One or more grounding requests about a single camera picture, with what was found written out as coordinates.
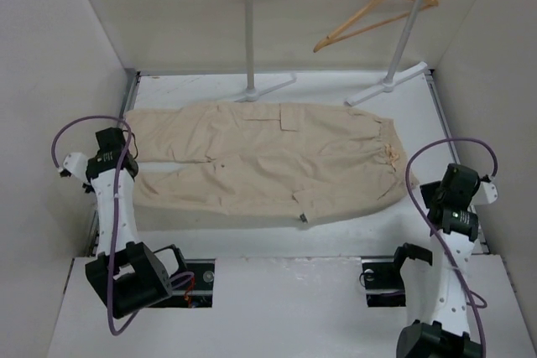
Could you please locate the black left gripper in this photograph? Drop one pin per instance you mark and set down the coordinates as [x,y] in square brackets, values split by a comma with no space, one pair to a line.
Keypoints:
[88,187]

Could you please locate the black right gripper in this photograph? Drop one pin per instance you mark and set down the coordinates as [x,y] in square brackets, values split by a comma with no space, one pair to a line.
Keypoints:
[426,191]

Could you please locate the beige cargo trousers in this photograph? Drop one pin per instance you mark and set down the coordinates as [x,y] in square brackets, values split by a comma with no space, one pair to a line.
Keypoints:
[309,162]

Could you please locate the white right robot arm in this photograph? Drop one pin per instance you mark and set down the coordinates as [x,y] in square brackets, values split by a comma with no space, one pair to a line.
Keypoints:
[436,301]

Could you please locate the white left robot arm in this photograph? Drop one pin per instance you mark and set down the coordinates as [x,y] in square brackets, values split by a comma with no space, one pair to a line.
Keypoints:
[125,274]

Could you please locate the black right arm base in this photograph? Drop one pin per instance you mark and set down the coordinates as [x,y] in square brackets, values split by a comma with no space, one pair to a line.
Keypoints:
[382,283]

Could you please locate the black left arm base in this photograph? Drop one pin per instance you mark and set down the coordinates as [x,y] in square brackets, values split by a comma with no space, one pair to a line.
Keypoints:
[196,294]

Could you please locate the wooden clothes hanger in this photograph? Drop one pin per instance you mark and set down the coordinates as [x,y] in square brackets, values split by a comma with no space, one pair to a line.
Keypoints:
[343,32]

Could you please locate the left aluminium side rail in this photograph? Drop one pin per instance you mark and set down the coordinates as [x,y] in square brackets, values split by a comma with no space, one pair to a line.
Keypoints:
[129,94]

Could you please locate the aluminium side rail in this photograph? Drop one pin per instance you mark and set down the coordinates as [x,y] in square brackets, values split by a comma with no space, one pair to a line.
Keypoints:
[481,247]
[129,94]

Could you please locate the right aluminium side rail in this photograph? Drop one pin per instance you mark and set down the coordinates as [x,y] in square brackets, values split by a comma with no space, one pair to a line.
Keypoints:
[481,247]

